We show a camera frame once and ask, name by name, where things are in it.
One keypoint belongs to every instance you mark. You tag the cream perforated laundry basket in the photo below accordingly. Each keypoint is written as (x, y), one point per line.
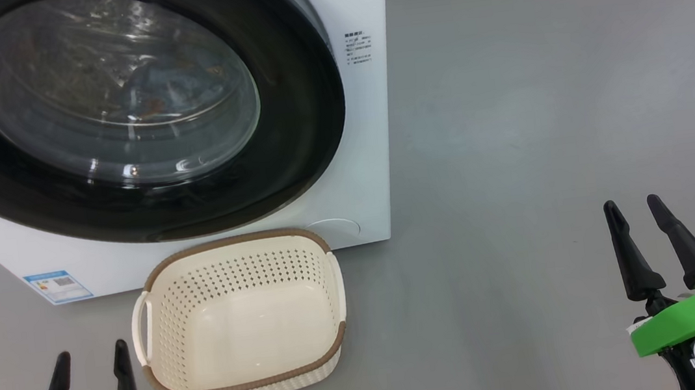
(246, 337)

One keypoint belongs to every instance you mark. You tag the blue cartoon print garment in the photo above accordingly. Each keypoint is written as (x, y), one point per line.
(178, 87)

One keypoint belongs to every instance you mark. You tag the black round glass washer door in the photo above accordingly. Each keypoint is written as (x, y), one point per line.
(291, 162)

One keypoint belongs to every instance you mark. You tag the blue white energy label sticker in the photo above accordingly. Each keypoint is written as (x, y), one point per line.
(58, 287)

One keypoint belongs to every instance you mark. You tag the white front-load washing machine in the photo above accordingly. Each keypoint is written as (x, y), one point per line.
(369, 153)

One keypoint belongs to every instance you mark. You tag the round white filter cover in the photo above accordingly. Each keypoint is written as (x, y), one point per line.
(335, 230)

